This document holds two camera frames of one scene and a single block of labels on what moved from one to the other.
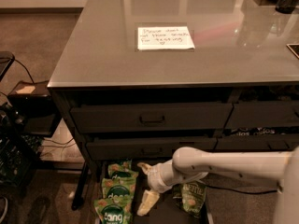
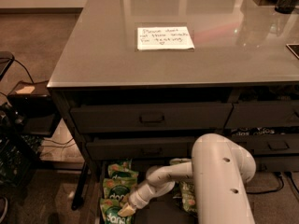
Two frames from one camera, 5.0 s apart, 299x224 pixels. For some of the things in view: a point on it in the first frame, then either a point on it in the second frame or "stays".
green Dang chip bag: x=114 y=210 stays
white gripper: x=154 y=177 to x=135 y=200
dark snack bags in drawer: x=262 y=132 stays
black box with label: x=35 y=107 stays
